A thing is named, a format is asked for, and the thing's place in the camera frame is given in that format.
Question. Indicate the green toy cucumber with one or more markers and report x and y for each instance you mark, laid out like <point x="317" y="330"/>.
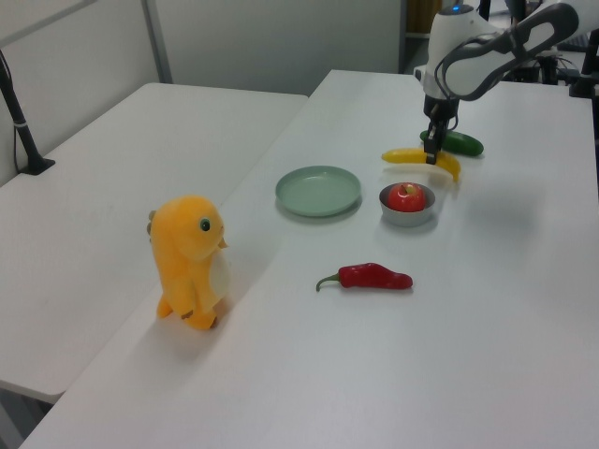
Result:
<point x="463" y="144"/>

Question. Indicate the red toy apple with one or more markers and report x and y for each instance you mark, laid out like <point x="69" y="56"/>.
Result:
<point x="404" y="198"/>

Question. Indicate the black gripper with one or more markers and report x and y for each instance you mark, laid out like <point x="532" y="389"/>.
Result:
<point x="440" y="108"/>

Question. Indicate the yellow wooden panel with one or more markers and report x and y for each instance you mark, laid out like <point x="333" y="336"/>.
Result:
<point x="421" y="16"/>

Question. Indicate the black electronics box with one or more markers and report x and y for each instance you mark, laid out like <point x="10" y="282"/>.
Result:
<point x="526" y="72"/>

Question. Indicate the black pole with base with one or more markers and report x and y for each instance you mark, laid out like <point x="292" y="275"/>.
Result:
<point x="21" y="126"/>

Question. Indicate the small silver metal bowl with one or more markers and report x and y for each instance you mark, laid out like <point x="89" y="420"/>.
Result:
<point x="407" y="219"/>

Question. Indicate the black camera stand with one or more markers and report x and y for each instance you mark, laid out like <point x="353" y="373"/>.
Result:
<point x="585" y="82"/>

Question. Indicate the black keyboard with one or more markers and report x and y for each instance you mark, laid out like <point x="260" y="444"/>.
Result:
<point x="573" y="45"/>

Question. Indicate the red toy chili pepper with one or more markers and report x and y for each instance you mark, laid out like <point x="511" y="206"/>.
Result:
<point x="369" y="277"/>

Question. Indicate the orange plush toy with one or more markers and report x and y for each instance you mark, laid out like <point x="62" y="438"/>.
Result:
<point x="182" y="243"/>

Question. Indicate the black monitor stand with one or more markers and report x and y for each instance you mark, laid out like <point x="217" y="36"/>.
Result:
<point x="484" y="7"/>

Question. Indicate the pale green plastic plate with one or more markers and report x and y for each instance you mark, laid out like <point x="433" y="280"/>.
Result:
<point x="318" y="192"/>

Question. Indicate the yellow toy banana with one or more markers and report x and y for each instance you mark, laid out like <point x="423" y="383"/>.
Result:
<point x="407" y="155"/>

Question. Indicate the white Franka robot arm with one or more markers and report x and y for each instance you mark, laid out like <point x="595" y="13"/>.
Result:
<point x="468" y="79"/>

